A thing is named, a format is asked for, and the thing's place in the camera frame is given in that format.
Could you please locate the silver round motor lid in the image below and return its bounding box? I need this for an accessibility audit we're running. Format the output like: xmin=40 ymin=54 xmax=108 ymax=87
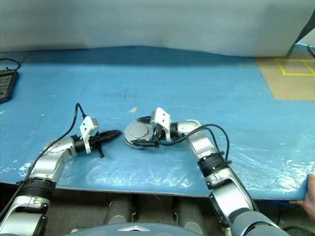
xmin=124 ymin=121 xmax=156 ymax=144

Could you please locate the grey rounded cylinder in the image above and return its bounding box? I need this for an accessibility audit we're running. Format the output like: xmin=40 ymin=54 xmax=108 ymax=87
xmin=102 ymin=196 xmax=135 ymax=225
xmin=175 ymin=196 xmax=207 ymax=225

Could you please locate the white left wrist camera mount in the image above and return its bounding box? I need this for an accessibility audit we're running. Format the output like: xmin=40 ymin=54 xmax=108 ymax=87
xmin=79 ymin=116 xmax=100 ymax=154

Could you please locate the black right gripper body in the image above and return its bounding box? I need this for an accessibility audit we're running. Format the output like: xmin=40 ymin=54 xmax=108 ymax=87
xmin=153 ymin=123 xmax=165 ymax=148

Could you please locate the grey robot torso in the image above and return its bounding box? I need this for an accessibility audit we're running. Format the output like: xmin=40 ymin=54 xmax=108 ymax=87
xmin=62 ymin=222 xmax=232 ymax=236

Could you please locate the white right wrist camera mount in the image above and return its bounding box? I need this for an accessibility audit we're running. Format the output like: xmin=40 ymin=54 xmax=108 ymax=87
xmin=151 ymin=106 xmax=172 ymax=143

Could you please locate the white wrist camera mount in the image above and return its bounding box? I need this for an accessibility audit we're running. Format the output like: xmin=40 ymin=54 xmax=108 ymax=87
xmin=79 ymin=116 xmax=100 ymax=154
xmin=151 ymin=106 xmax=172 ymax=143

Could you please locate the black flat keypad device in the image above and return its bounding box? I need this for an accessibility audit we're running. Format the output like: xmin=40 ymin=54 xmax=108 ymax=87
xmin=0 ymin=68 xmax=20 ymax=104

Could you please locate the brown board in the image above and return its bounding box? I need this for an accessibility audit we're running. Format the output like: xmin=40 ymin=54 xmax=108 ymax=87
xmin=254 ymin=56 xmax=315 ymax=101

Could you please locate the blue table cover sheet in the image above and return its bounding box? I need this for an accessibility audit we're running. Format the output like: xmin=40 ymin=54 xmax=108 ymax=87
xmin=0 ymin=45 xmax=315 ymax=200

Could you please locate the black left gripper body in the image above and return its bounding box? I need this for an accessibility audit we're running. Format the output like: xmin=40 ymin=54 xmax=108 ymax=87
xmin=88 ymin=134 xmax=106 ymax=159

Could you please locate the white backdrop sheet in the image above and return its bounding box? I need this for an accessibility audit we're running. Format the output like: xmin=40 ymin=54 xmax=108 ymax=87
xmin=0 ymin=0 xmax=315 ymax=58

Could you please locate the person's bare hand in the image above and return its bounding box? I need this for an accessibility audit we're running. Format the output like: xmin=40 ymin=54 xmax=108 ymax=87
xmin=303 ymin=173 xmax=315 ymax=217

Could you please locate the thin black device cable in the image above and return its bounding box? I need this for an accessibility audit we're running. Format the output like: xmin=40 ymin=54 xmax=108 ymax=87
xmin=0 ymin=58 xmax=22 ymax=72

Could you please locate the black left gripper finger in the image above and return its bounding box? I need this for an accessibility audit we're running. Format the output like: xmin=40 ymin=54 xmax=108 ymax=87
xmin=102 ymin=133 xmax=121 ymax=144
xmin=99 ymin=129 xmax=122 ymax=139

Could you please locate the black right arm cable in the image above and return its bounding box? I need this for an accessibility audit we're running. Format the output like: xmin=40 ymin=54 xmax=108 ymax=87
xmin=157 ymin=123 xmax=259 ymax=212

